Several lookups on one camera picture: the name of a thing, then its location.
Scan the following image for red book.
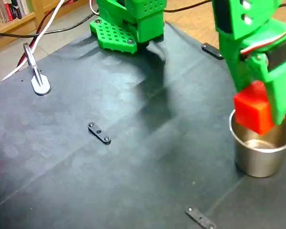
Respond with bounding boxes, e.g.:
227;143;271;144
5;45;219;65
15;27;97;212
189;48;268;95
3;2;14;21

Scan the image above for white red black servo cable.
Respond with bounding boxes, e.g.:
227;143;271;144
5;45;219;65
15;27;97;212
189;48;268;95
239;22;286;57

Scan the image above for stainless steel cup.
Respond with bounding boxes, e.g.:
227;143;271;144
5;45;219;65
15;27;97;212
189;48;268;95
228;108;286;177

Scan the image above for black table mat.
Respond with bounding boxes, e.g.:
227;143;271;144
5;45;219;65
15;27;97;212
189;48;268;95
0;21;286;229

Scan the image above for red cube block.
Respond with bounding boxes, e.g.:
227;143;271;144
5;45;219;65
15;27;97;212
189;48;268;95
233;80;276;135

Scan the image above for thin white cable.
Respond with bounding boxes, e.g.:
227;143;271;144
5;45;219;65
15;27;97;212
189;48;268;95
89;0;100;15

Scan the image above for grey metal clamp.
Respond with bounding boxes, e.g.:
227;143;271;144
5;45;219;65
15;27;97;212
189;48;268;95
23;42;51;96

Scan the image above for black bracket plate with screws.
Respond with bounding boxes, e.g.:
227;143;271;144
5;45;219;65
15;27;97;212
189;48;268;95
185;206;216;229
87;122;112;146
201;42;224;60

